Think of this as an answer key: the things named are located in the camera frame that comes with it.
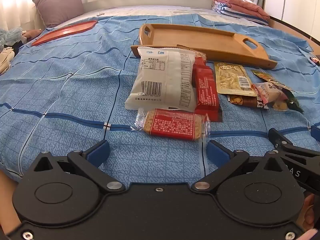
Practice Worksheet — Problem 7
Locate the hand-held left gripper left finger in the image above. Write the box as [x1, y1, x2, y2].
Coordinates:
[29, 139, 126, 193]

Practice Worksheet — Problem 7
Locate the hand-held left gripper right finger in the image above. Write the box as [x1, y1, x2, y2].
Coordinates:
[191, 140, 293, 194]

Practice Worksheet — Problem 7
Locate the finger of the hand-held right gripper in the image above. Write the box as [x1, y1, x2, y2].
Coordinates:
[268, 128, 320, 158]
[311, 122, 320, 140]

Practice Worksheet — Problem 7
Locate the green snack packet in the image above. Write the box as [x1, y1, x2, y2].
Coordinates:
[251, 69, 305, 113]

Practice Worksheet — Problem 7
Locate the pink white snack packet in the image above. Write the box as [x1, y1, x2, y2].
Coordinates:
[251, 81, 288, 112]

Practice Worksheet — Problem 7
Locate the red label biscuit packet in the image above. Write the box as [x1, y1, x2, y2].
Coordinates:
[130, 107, 210, 142]

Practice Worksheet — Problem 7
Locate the dark brown snack packet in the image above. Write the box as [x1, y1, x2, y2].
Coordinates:
[227, 94, 270, 110]

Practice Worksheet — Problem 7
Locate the red snack packet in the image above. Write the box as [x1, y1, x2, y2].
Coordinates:
[192, 56, 223, 122]

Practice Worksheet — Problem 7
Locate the tan tofu snack packet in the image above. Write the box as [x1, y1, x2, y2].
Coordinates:
[214, 62, 258, 97]

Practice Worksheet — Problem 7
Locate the wooden tray with handles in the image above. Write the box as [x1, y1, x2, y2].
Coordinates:
[130, 24, 278, 70]

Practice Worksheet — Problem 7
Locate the person's right hand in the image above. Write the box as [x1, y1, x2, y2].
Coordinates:
[303, 194, 316, 232]

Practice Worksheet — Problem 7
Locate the blue plaid bedsheet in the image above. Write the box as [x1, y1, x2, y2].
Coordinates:
[0, 14, 320, 183]

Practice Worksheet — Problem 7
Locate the red plastic tray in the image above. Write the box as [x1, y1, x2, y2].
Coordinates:
[31, 20, 97, 47]

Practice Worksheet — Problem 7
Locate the beige cloth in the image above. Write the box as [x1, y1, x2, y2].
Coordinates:
[0, 46, 15, 75]

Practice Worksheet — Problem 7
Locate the white wardrobe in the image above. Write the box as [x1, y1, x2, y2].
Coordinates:
[265, 0, 320, 39]

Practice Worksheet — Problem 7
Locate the folded pink blanket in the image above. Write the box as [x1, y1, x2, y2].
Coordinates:
[213, 0, 270, 20]

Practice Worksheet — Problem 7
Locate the pink cloth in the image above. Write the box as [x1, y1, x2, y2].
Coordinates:
[21, 29, 42, 40]

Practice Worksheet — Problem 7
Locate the folded striped blanket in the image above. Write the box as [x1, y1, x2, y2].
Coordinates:
[212, 1, 269, 26]

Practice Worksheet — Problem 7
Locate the light blue cloth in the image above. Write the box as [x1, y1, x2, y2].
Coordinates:
[0, 27, 23, 46]

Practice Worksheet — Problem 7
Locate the white quilted mattress pad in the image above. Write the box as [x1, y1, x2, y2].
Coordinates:
[82, 5, 270, 28]

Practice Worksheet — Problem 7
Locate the purple pillow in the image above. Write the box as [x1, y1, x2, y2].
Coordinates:
[32, 0, 85, 28]

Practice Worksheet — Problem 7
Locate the wooden bed frame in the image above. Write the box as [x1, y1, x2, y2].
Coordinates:
[269, 15, 320, 55]

